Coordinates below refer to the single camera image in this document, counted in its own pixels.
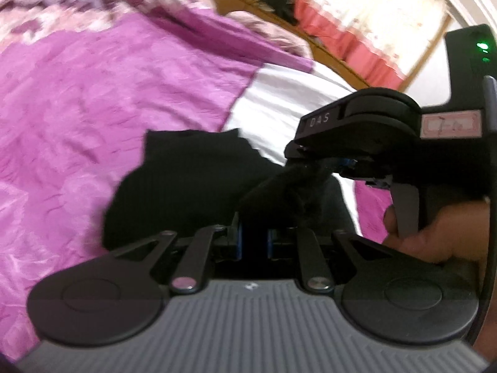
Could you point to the dark cloth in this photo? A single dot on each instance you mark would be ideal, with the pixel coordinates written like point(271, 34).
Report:
point(271, 2)

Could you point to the black garment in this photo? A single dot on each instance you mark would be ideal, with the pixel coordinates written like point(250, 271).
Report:
point(186, 186)

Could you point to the wooden cabinet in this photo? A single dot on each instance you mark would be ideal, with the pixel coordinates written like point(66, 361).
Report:
point(310, 37)

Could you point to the purple and white bedspread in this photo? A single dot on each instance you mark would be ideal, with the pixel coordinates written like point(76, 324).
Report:
point(97, 105)

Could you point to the white and red curtain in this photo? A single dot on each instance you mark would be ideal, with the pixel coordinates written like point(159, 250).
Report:
point(361, 19)

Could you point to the person's right hand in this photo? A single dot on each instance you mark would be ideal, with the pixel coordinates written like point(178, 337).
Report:
point(446, 233)

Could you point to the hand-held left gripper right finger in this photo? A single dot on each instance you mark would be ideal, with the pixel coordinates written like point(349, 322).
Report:
point(270, 243)

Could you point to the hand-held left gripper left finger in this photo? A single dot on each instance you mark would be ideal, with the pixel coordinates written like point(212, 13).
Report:
point(239, 241)

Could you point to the pink floral quilt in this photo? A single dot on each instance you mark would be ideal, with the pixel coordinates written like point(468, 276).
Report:
point(202, 4)

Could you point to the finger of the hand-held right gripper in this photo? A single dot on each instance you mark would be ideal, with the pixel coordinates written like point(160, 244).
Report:
point(341, 165)

